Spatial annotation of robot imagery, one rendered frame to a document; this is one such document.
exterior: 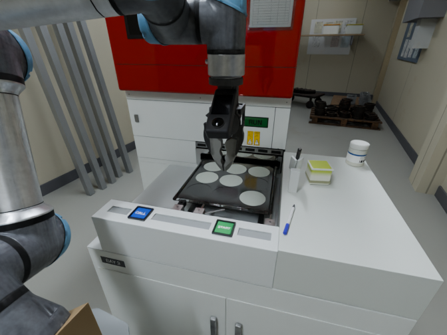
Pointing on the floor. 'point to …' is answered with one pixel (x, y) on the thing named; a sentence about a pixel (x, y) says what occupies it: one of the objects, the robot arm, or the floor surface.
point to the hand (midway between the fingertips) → (223, 167)
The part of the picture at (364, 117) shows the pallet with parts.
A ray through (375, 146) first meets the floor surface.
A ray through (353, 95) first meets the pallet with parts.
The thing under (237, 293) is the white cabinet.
